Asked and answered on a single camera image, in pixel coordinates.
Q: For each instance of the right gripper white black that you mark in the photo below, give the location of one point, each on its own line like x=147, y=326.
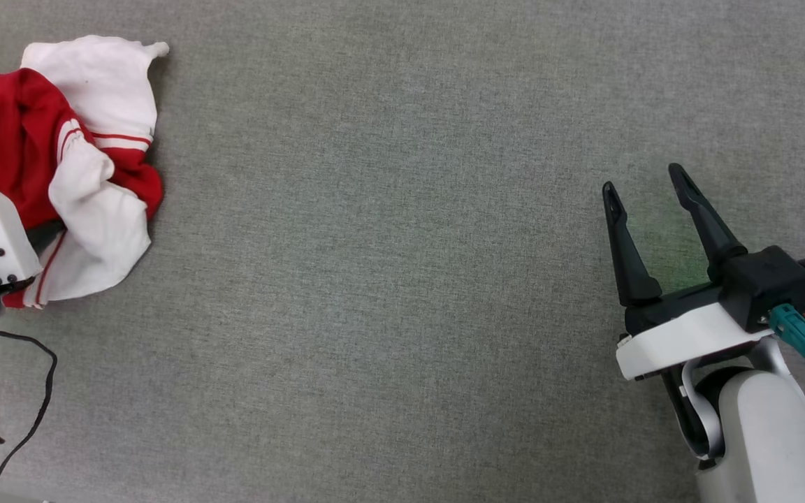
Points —
x=682, y=339

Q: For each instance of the red and white garment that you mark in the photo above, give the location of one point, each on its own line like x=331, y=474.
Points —
x=102, y=91

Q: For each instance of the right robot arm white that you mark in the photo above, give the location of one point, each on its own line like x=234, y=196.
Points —
x=766, y=433

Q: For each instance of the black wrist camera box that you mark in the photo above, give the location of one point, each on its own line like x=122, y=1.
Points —
x=769, y=279

